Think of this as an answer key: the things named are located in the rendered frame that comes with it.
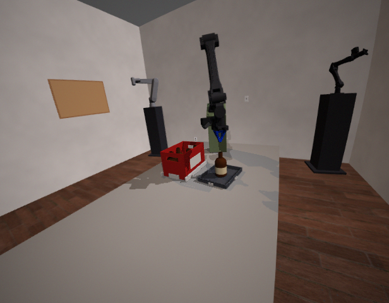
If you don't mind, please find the red crate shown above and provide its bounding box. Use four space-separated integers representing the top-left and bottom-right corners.
160 141 205 180

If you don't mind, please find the brown glass bottle with cream label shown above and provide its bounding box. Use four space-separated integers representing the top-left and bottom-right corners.
215 151 227 177

